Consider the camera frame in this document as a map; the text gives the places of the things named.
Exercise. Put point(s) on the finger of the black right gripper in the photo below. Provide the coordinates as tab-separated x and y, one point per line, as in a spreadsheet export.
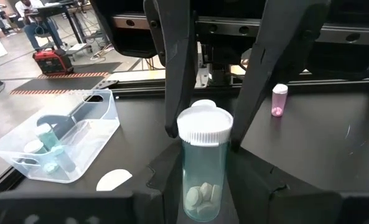
178	62
280	46

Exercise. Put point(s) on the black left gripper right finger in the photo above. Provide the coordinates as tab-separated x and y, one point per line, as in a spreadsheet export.
280	208

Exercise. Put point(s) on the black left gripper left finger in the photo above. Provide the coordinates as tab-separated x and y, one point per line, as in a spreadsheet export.
78	208

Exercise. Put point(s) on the small teal pill bottle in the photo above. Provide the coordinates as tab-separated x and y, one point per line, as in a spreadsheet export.
47	137

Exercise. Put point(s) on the large teal pill bottle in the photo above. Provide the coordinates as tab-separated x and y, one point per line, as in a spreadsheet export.
204	161

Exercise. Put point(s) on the pink pill bottle white cap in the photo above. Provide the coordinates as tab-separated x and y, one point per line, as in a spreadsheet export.
279	99

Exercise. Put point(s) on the clear plastic bin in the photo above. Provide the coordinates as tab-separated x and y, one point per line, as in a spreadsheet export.
87	130

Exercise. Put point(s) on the black mat striped edge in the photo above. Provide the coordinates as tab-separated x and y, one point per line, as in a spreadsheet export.
63	82

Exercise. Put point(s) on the red and black machine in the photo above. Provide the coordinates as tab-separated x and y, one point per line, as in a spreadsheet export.
52	62

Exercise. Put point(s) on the black office desk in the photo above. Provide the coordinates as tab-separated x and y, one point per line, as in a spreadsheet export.
59	12

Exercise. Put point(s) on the person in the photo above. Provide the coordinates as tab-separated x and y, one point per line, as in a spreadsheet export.
31	28

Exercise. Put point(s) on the black table frame rail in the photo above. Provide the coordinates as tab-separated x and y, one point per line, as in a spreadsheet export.
140	90

